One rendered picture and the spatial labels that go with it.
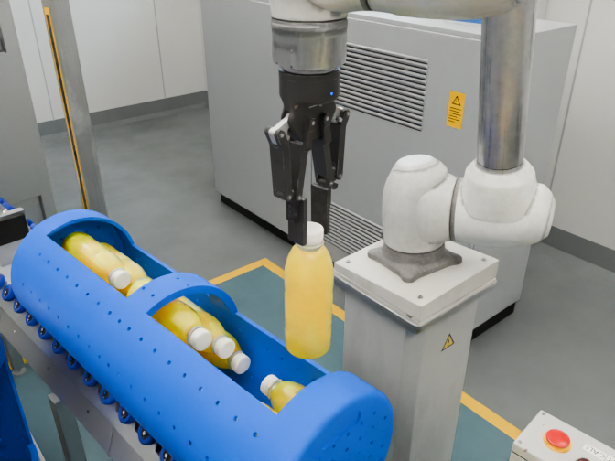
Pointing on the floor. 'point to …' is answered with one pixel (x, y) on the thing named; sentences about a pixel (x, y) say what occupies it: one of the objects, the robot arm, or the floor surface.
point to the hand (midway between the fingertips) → (308, 215)
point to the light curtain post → (74, 102)
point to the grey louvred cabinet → (372, 120)
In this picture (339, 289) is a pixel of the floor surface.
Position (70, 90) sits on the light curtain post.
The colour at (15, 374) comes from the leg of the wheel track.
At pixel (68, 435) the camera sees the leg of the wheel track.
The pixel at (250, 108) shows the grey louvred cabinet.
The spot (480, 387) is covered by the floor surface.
